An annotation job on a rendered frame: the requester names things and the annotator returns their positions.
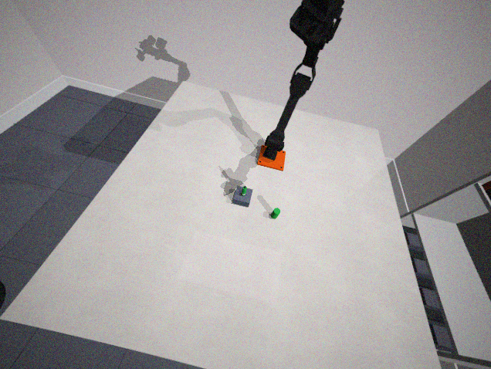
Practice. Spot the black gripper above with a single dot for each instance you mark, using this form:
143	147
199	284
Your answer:
308	20

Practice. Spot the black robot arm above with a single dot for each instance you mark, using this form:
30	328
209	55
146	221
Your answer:
299	84

